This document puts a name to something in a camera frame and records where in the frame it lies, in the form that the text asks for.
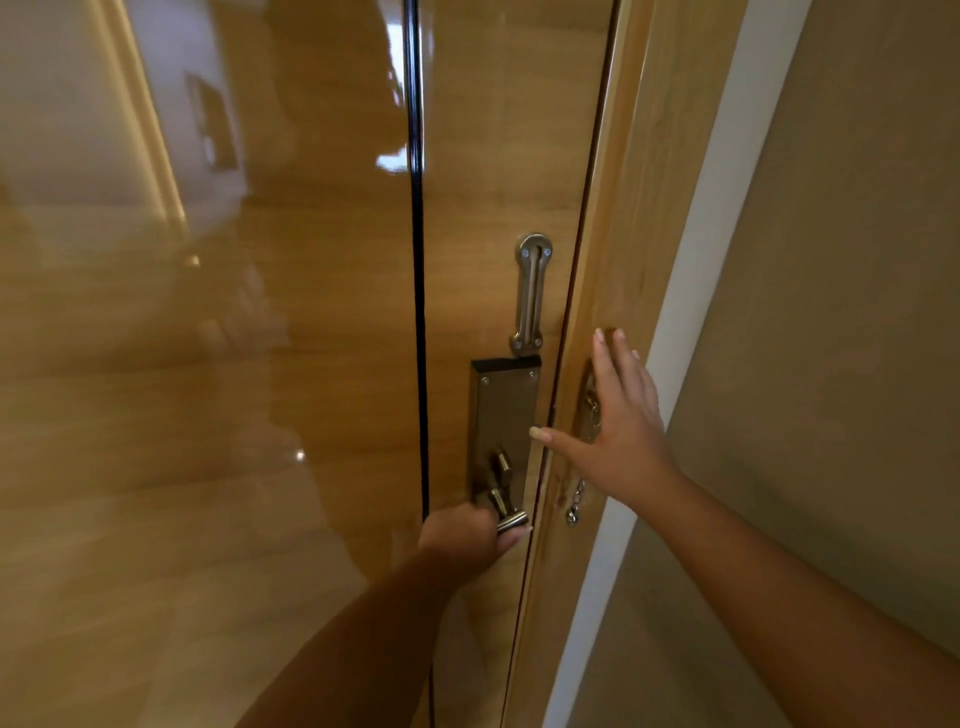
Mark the white door trim strip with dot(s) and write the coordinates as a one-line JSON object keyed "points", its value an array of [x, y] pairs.
{"points": [[720, 195]]}

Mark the person's left hand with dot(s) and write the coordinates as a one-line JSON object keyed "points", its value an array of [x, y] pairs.
{"points": [[461, 540]]}

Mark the glossy wooden door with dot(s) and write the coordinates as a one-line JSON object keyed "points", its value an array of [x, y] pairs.
{"points": [[300, 315]]}

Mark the person's right forearm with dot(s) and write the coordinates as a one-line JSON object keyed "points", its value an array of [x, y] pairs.
{"points": [[787, 607]]}

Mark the metal lock plate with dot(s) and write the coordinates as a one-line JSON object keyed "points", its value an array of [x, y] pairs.
{"points": [[499, 412]]}

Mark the person's right middle finger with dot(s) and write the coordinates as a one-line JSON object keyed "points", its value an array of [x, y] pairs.
{"points": [[628, 371]]}

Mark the person's left forearm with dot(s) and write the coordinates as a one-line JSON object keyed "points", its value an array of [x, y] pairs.
{"points": [[360, 645]]}

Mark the person's right thumb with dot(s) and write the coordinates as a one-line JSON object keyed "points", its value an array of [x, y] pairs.
{"points": [[559, 442]]}

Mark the wooden door frame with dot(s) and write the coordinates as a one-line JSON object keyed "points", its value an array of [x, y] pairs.
{"points": [[637, 195]]}

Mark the metal swing bar door guard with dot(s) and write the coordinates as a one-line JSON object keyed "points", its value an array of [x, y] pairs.
{"points": [[530, 300]]}

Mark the person's right hand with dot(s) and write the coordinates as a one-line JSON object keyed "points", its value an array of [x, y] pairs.
{"points": [[630, 450]]}

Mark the metal thumb turn knob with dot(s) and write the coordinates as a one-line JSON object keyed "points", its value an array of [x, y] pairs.
{"points": [[501, 463]]}

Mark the person's left thumb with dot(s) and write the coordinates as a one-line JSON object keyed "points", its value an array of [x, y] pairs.
{"points": [[513, 540]]}

